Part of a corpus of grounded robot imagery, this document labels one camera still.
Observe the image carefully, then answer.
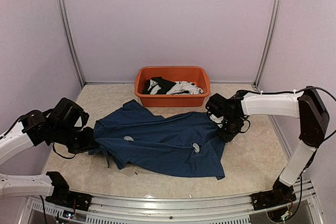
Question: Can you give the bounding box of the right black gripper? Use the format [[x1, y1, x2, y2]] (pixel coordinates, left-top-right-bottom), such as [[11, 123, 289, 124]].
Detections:
[[216, 115, 245, 142]]

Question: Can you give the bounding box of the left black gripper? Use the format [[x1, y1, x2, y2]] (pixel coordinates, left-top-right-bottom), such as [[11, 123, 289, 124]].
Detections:
[[52, 124, 98, 154]]

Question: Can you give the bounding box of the dark blue t-shirt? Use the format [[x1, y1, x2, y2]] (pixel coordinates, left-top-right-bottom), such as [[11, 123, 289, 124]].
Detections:
[[89, 100, 225, 179]]

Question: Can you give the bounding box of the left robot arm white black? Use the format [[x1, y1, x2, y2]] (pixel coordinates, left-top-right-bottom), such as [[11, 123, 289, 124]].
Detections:
[[1, 98, 98, 206]]

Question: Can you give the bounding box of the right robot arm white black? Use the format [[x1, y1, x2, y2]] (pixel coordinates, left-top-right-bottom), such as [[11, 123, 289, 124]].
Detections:
[[205, 86, 330, 205]]

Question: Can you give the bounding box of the orange plastic tub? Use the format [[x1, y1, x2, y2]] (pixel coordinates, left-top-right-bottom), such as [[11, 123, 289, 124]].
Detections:
[[134, 66, 211, 107]]

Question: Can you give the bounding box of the black and white garment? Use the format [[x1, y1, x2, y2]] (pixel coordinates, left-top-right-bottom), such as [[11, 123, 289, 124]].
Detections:
[[142, 77, 204, 95]]

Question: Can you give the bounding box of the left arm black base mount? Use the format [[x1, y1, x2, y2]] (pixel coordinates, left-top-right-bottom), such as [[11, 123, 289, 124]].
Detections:
[[46, 191, 92, 211]]

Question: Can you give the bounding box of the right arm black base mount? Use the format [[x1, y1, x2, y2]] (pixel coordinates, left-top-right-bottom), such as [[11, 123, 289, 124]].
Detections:
[[250, 190, 297, 210]]

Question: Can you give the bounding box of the right aluminium corner post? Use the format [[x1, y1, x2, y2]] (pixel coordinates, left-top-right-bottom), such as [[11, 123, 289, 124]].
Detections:
[[254, 0, 281, 88]]

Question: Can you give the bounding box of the aluminium corner post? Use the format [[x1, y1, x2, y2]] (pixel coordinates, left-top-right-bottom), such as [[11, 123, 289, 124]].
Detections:
[[254, 0, 281, 88], [57, 0, 86, 88]]

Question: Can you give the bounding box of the left aluminium corner post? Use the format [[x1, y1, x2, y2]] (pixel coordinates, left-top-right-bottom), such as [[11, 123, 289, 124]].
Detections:
[[57, 0, 86, 88]]

